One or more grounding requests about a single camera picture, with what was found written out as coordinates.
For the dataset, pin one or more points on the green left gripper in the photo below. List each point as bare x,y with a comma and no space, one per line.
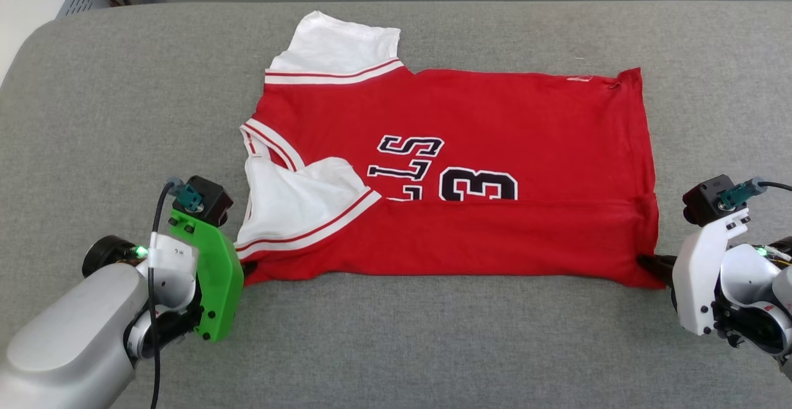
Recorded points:
218,279

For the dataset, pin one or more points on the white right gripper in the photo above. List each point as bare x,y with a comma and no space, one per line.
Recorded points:
696,273

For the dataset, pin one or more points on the red and white jersey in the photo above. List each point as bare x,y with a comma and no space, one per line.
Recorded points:
495,149

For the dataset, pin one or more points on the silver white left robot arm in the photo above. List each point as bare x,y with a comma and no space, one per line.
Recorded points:
68,335

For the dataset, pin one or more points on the grey sofa cushion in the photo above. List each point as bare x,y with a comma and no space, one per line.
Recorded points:
396,347

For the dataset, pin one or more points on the white equipment case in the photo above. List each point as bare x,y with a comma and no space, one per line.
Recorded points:
37,13

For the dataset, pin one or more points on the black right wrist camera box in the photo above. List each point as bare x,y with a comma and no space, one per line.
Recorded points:
702,202

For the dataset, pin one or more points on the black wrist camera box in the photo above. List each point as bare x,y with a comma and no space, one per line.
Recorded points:
702,202
213,197

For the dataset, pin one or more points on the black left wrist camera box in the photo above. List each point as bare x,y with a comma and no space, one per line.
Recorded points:
213,197

